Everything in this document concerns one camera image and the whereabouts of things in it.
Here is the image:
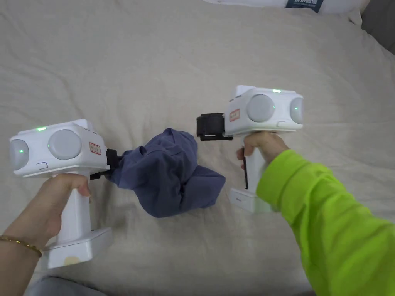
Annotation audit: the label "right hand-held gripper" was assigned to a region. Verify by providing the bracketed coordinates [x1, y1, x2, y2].
[196, 85, 305, 214]

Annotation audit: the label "bed with beige sheet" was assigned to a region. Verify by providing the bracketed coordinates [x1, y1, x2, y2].
[0, 0, 395, 296]

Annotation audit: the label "person's right hand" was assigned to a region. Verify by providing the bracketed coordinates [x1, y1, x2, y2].
[236, 133, 290, 173]

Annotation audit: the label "dark blue shirt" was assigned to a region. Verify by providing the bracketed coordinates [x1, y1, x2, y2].
[108, 128, 227, 219]

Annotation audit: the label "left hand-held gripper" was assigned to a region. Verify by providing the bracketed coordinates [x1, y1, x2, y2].
[9, 119, 125, 269]

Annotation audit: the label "person's left forearm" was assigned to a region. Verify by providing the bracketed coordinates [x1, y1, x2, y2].
[0, 228, 43, 296]

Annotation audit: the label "white pillow with blue label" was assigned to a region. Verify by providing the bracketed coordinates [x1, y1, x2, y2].
[212, 0, 363, 25]

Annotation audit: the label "person's right forearm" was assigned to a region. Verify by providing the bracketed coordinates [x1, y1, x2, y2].
[256, 149, 395, 296]

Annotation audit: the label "person's left hand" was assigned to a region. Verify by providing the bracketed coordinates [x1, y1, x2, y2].
[4, 172, 93, 251]

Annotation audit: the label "person's legs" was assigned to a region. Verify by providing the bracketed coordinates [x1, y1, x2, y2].
[24, 275, 108, 296]

